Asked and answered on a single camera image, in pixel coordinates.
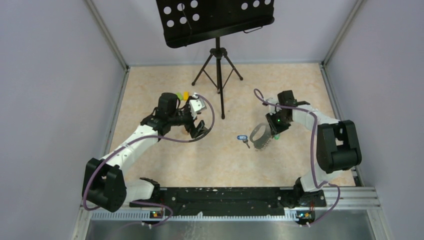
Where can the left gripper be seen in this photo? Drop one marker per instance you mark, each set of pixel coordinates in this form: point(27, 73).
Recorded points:
point(191, 126)

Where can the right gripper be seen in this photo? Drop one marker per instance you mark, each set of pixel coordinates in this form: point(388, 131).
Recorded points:
point(275, 129)

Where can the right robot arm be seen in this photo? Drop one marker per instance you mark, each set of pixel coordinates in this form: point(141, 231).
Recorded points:
point(334, 143)

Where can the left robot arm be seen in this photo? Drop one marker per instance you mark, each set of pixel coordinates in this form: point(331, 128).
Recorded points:
point(104, 185)

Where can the blue key tag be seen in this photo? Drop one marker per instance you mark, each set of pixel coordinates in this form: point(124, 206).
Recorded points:
point(242, 137)

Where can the yellow block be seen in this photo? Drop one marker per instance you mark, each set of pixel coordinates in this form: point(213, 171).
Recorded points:
point(185, 95)

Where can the green block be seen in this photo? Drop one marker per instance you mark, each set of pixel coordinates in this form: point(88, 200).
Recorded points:
point(179, 95)

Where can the black music stand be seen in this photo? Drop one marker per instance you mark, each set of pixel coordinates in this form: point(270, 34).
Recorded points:
point(188, 22)

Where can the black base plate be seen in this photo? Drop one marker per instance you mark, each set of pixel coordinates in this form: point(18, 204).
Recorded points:
point(235, 201)

